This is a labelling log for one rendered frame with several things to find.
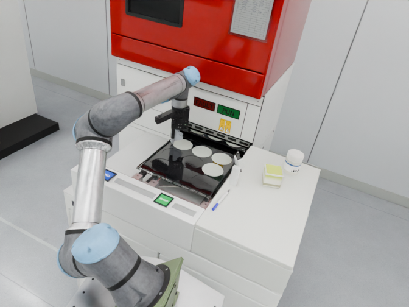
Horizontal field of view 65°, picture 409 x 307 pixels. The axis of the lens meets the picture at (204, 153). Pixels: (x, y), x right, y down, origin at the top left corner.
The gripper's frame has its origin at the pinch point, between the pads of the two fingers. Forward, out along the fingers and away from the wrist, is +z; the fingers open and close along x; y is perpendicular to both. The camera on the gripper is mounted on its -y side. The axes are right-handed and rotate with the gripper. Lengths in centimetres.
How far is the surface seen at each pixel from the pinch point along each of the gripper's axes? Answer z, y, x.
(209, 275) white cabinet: 17, 16, -65
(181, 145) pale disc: 1.3, 4.9, -1.5
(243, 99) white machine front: -26.9, 31.4, -2.0
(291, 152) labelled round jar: -15, 51, -26
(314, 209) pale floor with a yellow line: 91, 128, 54
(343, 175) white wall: 81, 167, 91
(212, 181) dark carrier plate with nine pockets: 1.4, 18.3, -28.5
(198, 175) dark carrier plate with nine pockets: 1.4, 12.2, -25.2
